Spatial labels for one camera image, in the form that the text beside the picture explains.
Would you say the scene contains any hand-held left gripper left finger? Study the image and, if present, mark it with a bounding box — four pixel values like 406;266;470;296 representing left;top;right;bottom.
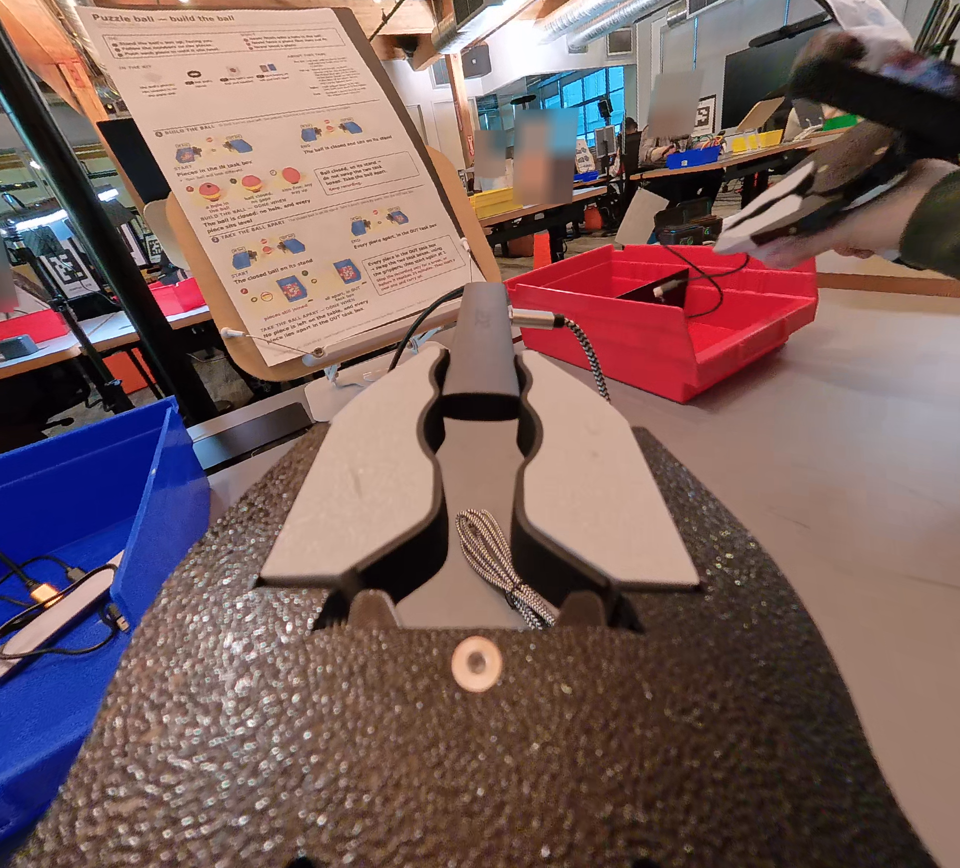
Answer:
258;345;451;610

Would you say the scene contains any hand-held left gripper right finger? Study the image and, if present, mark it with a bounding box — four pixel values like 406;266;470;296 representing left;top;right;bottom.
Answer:
511;351;702;618

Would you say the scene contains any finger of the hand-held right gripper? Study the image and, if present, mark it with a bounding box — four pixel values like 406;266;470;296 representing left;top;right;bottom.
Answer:
711;232;828;271
716;159;822;244

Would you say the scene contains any thin black cable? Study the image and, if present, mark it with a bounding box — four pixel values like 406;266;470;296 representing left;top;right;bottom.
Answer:
651;242;751;320

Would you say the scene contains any braided usb-c cable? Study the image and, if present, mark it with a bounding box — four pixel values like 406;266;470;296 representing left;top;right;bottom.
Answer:
455;308;613;631

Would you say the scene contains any red plastic bin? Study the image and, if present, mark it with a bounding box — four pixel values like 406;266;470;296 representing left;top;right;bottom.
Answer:
148;279;209;316
0;309;70;346
506;243;820;406

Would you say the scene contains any dark grey usb hub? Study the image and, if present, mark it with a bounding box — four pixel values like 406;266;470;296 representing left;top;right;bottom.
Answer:
437;283;525;421

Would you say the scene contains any silver usb hub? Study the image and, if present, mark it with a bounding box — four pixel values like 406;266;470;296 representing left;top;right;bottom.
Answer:
0;567;121;683

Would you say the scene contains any person's right hand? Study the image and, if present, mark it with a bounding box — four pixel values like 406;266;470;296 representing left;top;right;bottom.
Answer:
816;158;960;262

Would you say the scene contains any wooden office desk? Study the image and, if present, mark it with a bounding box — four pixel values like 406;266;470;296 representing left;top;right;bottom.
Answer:
0;306;215;380
630;133;856;209
476;186;610;262

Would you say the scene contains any black charger device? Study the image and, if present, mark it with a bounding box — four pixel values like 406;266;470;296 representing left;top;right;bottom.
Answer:
654;201;726;248

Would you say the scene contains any open cardboard box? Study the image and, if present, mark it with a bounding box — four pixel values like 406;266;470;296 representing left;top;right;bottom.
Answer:
738;96;786;132

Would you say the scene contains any large black screen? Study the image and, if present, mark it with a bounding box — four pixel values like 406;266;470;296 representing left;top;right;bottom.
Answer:
720;32;826;132

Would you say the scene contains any black flat table panel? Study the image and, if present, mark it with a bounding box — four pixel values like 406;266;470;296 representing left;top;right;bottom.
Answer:
187;403;312;472

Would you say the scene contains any grey card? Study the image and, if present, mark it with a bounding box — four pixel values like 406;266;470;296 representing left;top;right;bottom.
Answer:
615;187;670;248

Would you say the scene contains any black bin divider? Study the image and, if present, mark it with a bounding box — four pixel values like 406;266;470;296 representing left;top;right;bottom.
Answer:
615;267;691;307

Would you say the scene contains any instruction sheet on stand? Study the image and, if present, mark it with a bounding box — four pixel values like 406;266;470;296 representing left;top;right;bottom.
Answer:
75;6;504;423

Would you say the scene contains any printed instruction sheet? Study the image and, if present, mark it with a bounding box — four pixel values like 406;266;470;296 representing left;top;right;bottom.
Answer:
75;6;481;368

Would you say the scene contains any black metal pole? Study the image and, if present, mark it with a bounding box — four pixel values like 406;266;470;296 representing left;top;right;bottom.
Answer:
0;21;220;427

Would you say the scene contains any black rectangular board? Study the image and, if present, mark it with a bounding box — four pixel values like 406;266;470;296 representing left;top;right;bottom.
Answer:
96;117;172;208

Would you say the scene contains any black cable with orange plug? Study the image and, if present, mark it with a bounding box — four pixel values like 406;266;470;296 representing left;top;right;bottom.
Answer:
0;553;132;659

